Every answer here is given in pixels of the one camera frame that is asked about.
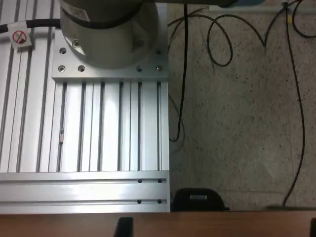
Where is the aluminium extrusion robot stand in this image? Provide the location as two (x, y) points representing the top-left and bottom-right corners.
(0, 0), (171, 214)

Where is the white warning label tag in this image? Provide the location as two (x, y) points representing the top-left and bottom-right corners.
(11, 27), (33, 52)

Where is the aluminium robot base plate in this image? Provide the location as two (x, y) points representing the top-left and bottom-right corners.
(51, 4), (169, 83)

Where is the thick black power cable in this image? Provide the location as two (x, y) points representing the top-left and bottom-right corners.
(169, 0), (190, 143)

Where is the thin black curved cable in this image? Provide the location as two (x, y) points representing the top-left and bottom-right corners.
(287, 14), (316, 39)

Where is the thin black looped cable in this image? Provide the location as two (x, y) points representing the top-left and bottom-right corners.
(167, 0), (304, 67)

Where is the thick black and grey cable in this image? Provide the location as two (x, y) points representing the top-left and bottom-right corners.
(0, 19), (62, 35)

